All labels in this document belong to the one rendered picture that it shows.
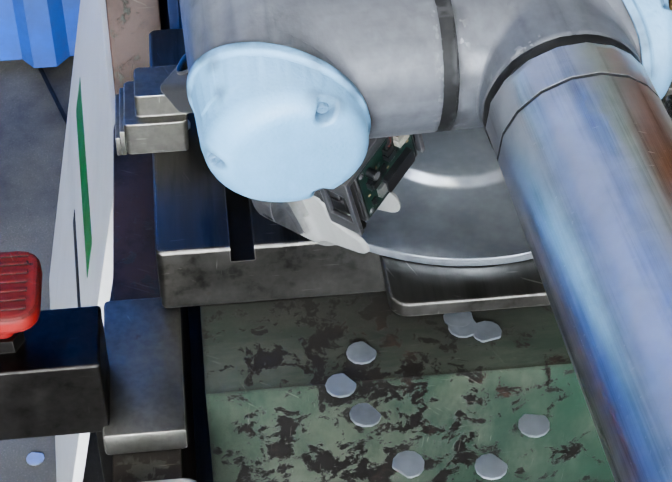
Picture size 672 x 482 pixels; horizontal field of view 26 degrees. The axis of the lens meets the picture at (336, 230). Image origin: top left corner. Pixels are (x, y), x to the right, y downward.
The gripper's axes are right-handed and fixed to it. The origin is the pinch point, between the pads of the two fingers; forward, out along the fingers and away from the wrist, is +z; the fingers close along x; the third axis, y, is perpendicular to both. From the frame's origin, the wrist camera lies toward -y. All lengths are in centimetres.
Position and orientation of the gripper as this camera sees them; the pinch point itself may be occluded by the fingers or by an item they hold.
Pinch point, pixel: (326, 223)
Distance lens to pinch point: 97.6
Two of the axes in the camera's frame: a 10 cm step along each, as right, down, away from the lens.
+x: 5.6, -7.5, 3.6
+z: 1.9, 5.4, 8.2
